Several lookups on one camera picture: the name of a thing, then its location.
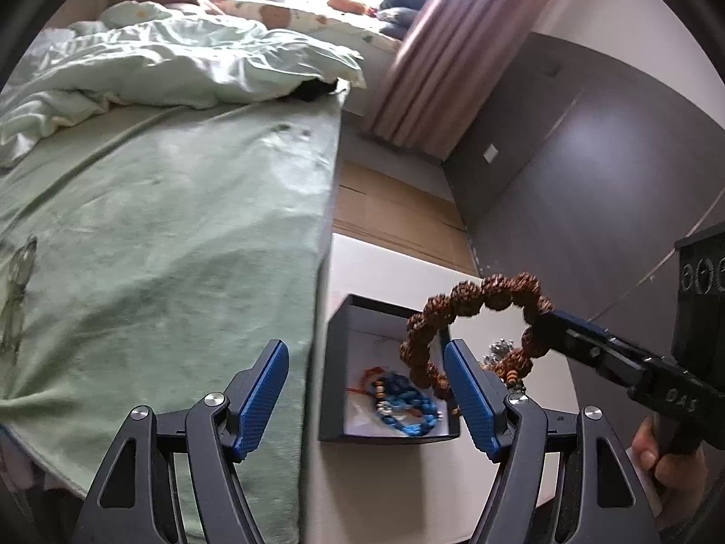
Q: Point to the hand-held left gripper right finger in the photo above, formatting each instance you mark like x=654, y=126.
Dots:
x=473, y=403

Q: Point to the person's right hand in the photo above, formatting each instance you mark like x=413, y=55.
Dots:
x=674, y=476

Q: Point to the patterned pillow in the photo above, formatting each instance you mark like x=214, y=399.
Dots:
x=306, y=17

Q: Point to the orange toy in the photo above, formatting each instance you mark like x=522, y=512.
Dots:
x=350, y=4

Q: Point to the pale green duvet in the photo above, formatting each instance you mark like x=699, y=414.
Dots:
x=170, y=62

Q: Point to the pink curtain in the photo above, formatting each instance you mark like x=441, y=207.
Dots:
x=453, y=51

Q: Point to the clear glasses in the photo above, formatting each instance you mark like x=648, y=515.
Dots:
x=18, y=280

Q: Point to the white wall socket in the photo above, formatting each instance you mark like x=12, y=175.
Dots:
x=490, y=153

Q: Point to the dark jewelry box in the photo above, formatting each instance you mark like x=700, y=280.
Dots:
x=334, y=385

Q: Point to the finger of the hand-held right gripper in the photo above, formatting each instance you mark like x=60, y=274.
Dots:
x=589, y=343

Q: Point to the dark blue cushions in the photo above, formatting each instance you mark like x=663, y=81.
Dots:
x=403, y=7

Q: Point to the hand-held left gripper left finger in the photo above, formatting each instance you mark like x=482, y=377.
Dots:
x=261, y=403

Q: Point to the silver jewelry piece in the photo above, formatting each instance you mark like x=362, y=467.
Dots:
x=498, y=352

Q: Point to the green bed sheet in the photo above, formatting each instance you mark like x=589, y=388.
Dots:
x=170, y=249

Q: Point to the dark grey wardrobe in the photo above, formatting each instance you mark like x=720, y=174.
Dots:
x=594, y=170

